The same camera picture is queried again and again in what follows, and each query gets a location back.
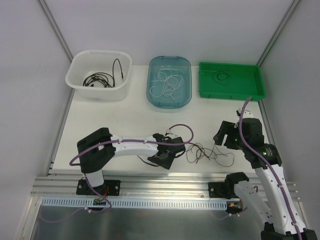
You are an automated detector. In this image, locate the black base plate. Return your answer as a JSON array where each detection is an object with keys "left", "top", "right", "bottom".
[
  {"left": 208, "top": 182, "right": 238, "bottom": 200},
  {"left": 75, "top": 179, "right": 121, "bottom": 196}
]

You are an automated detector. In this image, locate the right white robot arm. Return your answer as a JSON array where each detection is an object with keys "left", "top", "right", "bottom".
[{"left": 208, "top": 118, "right": 317, "bottom": 240}]

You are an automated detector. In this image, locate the blue translucent plastic container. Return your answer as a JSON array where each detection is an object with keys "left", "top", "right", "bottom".
[{"left": 146, "top": 56, "right": 192, "bottom": 109}]

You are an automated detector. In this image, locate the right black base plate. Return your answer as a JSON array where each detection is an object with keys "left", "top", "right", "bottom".
[{"left": 208, "top": 182, "right": 238, "bottom": 200}]

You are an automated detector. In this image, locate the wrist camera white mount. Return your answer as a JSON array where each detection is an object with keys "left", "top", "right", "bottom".
[
  {"left": 236, "top": 107, "right": 254, "bottom": 119},
  {"left": 165, "top": 129, "right": 178, "bottom": 138}
]

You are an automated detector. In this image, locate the thin white wire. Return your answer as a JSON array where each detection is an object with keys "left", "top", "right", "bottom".
[{"left": 149, "top": 67, "right": 186, "bottom": 101}]

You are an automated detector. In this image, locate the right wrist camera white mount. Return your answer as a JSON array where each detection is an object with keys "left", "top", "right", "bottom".
[{"left": 236, "top": 107, "right": 254, "bottom": 119}]

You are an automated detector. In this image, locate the aluminium corner post right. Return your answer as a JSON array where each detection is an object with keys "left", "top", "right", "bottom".
[{"left": 256, "top": 0, "right": 302, "bottom": 67}]

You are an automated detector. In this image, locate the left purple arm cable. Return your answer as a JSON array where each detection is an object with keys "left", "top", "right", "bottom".
[{"left": 69, "top": 123, "right": 195, "bottom": 167}]

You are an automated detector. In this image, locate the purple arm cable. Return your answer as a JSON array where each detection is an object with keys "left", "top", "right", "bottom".
[
  {"left": 238, "top": 96, "right": 305, "bottom": 240},
  {"left": 69, "top": 123, "right": 195, "bottom": 167}
]

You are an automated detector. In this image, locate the aluminium corner post left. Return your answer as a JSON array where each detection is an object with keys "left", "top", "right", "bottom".
[{"left": 36, "top": 0, "right": 74, "bottom": 63}]

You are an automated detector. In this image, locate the white slotted cable duct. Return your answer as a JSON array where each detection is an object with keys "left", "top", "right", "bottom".
[{"left": 41, "top": 197, "right": 227, "bottom": 211}]

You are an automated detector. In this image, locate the black USB cable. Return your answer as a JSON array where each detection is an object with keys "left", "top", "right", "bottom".
[{"left": 82, "top": 58, "right": 125, "bottom": 89}]

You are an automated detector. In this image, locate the aluminium mounting rail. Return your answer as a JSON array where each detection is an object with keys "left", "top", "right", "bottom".
[{"left": 31, "top": 172, "right": 226, "bottom": 200}]

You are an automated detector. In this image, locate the white translucent plastic tub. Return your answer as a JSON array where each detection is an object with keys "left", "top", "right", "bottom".
[{"left": 65, "top": 50, "right": 132, "bottom": 101}]

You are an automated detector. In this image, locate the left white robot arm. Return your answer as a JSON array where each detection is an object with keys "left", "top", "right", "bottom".
[{"left": 76, "top": 127, "right": 186, "bottom": 195}]

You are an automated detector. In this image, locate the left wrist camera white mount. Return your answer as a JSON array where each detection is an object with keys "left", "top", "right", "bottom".
[{"left": 165, "top": 129, "right": 178, "bottom": 138}]

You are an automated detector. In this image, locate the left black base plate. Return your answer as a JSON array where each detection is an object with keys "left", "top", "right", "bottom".
[{"left": 75, "top": 179, "right": 121, "bottom": 196}]

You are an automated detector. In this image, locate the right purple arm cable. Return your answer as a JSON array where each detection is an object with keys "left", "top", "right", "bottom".
[{"left": 238, "top": 96, "right": 305, "bottom": 240}]

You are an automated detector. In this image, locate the aluminium corner post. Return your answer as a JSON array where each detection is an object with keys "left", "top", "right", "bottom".
[
  {"left": 256, "top": 0, "right": 302, "bottom": 67},
  {"left": 36, "top": 0, "right": 74, "bottom": 63}
]

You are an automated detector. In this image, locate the black ribbon cable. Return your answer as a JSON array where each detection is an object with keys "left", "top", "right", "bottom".
[{"left": 137, "top": 156, "right": 161, "bottom": 168}]

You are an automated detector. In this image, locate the green plastic tray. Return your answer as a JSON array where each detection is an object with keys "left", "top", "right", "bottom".
[{"left": 198, "top": 61, "right": 266, "bottom": 102}]

